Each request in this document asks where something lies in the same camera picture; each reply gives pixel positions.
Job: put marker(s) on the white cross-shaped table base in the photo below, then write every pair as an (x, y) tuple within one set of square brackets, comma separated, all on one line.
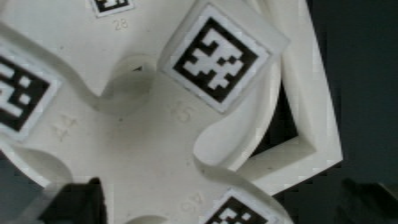
[(137, 90)]

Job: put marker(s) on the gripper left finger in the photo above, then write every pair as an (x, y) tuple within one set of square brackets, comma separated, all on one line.
[(67, 206)]

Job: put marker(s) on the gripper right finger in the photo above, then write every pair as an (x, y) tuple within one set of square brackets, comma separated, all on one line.
[(366, 204)]

